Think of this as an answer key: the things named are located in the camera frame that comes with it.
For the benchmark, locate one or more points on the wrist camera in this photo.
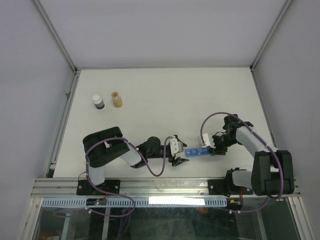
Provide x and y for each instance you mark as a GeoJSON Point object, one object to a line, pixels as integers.
{"type": "Point", "coordinates": [176, 146]}
{"type": "Point", "coordinates": [205, 140]}

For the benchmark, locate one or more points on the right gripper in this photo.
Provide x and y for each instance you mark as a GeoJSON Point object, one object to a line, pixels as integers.
{"type": "Point", "coordinates": [216, 150]}

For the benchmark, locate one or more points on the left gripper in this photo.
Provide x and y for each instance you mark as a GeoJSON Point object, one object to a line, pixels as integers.
{"type": "Point", "coordinates": [177, 161]}

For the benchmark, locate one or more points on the white cap pill bottle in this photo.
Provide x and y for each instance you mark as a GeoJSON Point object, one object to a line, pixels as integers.
{"type": "Point", "coordinates": [98, 102]}

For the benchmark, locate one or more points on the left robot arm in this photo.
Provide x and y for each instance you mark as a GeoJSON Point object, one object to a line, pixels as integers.
{"type": "Point", "coordinates": [105, 146]}

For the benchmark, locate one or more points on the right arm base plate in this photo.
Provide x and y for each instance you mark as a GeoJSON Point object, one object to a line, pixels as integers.
{"type": "Point", "coordinates": [226, 187]}

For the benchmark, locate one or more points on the amber pill bottle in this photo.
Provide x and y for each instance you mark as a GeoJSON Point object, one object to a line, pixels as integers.
{"type": "Point", "coordinates": [116, 99]}

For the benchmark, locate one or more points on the blue weekly pill organizer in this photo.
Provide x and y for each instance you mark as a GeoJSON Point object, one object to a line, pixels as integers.
{"type": "Point", "coordinates": [196, 152]}

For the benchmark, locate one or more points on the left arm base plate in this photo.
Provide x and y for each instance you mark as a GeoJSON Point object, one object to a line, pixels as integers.
{"type": "Point", "coordinates": [98, 187]}

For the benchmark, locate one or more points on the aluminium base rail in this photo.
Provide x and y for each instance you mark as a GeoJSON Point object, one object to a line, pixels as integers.
{"type": "Point", "coordinates": [132, 187]}

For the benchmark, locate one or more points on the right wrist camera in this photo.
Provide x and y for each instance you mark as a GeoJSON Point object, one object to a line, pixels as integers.
{"type": "Point", "coordinates": [205, 140]}

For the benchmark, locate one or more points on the white slotted cable duct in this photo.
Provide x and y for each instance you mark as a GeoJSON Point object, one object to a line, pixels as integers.
{"type": "Point", "coordinates": [138, 202]}

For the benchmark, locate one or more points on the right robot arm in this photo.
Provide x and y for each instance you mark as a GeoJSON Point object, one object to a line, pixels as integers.
{"type": "Point", "coordinates": [272, 172]}

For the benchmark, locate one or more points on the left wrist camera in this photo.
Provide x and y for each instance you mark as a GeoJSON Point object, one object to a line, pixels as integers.
{"type": "Point", "coordinates": [176, 146]}

